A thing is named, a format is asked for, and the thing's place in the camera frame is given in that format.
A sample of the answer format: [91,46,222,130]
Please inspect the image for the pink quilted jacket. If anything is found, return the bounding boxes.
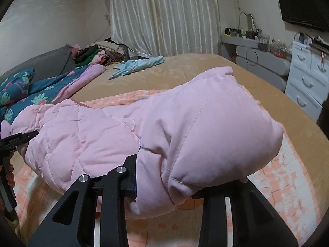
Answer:
[0,66,284,220]

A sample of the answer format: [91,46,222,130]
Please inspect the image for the grey headboard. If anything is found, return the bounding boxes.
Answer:
[1,45,76,83]

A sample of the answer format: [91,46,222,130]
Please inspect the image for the person left hand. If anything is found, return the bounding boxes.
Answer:
[6,164,16,187]

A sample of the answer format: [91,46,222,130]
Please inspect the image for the striped beige curtain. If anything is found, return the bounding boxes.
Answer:
[109,0,220,56]

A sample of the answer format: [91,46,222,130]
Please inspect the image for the orange white checkered blanket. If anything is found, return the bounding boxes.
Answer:
[12,90,328,246]

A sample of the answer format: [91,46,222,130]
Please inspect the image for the tan bed cover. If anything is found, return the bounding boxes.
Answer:
[7,53,329,211]

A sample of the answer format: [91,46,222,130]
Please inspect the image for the blue floral pillow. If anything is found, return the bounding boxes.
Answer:
[1,68,35,106]

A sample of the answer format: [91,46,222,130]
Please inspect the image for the grey vanity desk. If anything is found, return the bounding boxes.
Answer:
[221,35,291,92]

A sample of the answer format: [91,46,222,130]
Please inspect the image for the pile of mixed clothes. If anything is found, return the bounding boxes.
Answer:
[71,38,130,67]

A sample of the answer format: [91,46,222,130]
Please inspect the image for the black wall television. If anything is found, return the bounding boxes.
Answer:
[278,0,328,32]

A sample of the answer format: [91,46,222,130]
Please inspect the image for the light blue garment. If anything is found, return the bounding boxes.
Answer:
[109,56,165,80]

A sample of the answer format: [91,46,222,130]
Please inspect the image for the blue floral pink duvet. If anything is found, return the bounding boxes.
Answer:
[1,64,105,124]

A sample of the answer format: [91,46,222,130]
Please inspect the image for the white drawer chest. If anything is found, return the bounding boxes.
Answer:
[285,41,328,121]

